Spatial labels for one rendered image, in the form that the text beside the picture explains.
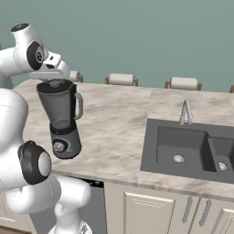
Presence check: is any dark grey dishwasher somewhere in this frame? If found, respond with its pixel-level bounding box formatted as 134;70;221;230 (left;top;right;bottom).
29;176;108;234

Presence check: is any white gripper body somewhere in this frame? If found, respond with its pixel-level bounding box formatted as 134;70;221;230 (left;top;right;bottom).
27;60;72;81

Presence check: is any dark blender lid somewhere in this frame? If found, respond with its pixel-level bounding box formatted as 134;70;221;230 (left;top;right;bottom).
37;79;77;94

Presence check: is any grey cupboard handle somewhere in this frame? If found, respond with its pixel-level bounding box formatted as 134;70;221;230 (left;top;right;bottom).
198;198;213;228
181;196;194;224

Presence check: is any cream cupboard door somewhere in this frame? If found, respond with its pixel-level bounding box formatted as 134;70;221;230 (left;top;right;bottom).
191;197;234;234
104;182;201;234
0;195;38;234

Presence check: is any silver tap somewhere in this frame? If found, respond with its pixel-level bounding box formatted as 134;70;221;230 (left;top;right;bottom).
179;99;195;126

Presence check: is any dark grey double sink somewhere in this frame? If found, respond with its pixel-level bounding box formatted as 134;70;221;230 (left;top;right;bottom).
140;118;234;185

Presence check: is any grey blender with dark base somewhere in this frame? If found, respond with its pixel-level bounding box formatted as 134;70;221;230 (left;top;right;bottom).
36;79;84;160

